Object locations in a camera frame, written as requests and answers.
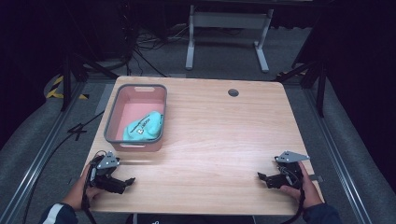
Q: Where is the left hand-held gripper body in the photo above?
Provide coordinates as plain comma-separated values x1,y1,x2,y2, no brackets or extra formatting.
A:
89,150,126,194

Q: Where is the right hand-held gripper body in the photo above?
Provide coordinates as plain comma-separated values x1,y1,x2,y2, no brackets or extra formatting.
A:
270,150,311,190

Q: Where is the person's right hand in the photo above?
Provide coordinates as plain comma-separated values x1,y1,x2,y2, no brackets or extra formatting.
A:
279,161,325,210

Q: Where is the person's left hand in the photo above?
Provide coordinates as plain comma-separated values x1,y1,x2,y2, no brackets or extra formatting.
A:
61,163,105,212

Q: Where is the teal cloth pouch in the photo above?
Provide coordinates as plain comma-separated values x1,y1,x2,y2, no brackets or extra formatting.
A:
122,110,164,143

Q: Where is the pink basket with grey rim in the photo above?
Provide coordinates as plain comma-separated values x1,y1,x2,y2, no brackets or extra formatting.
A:
103,83,168,153

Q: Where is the black metal stand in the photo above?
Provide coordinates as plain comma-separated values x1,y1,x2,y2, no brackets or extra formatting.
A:
274,59,329,119
59,51,120,112

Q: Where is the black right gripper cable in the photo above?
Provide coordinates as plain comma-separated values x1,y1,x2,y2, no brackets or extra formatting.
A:
279,186,306,224

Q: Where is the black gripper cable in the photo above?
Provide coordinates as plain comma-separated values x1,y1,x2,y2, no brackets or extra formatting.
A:
80,150,107,224
279,186,306,224

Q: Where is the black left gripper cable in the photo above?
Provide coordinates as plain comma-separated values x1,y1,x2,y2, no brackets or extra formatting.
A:
80,150,107,224

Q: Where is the aluminium floor rail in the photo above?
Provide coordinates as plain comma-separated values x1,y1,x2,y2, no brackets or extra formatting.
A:
302,87,375,224
0,79,88,224

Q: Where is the long black floor cable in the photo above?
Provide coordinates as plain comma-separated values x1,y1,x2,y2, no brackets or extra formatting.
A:
21,110,106,224

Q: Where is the bundle of black floor cables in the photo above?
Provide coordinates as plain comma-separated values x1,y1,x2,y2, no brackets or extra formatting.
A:
120,3,188,78

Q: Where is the white metal table frame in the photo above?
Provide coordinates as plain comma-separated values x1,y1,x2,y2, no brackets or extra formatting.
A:
185,4,276,74

